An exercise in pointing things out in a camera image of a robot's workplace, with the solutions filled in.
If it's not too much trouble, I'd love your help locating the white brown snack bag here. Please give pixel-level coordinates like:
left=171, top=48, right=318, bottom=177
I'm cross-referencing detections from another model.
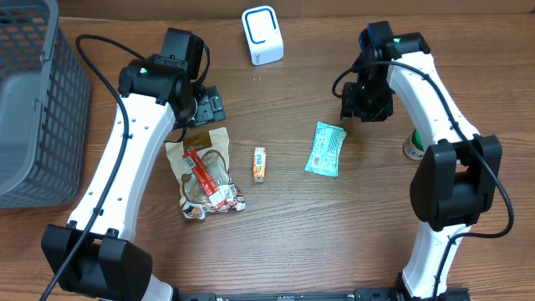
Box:
left=165, top=127, right=246, bottom=220

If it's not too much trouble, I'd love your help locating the green lid Knorr jar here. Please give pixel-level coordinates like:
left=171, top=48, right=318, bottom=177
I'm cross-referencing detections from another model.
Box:
left=403, top=130, right=425, bottom=161

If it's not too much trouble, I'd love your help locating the orange snack packet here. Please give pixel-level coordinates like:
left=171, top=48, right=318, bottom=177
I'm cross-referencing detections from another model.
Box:
left=252, top=147, right=267, bottom=183

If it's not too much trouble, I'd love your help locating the teal white snack packet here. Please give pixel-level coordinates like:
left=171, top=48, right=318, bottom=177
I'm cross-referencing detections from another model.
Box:
left=304, top=121, right=347, bottom=177

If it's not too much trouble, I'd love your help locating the red white snack packet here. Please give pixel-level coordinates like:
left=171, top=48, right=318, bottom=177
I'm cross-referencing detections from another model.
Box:
left=183, top=150, right=226, bottom=211

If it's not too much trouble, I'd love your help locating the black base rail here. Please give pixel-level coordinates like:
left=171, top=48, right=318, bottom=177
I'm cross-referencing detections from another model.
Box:
left=178, top=288, right=418, bottom=301

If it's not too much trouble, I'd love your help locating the grey plastic mesh basket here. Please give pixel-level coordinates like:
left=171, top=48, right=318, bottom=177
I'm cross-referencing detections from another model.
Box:
left=1, top=0, right=92, bottom=208

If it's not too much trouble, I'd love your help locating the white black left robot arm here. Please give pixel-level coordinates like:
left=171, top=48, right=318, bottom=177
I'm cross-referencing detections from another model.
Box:
left=41, top=28, right=226, bottom=300

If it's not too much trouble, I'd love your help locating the white barcode scanner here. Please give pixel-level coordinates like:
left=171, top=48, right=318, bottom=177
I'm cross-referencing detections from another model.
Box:
left=241, top=5, right=284, bottom=66

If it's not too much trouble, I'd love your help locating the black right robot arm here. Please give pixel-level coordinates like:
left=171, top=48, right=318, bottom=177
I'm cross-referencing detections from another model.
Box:
left=337, top=21, right=514, bottom=300

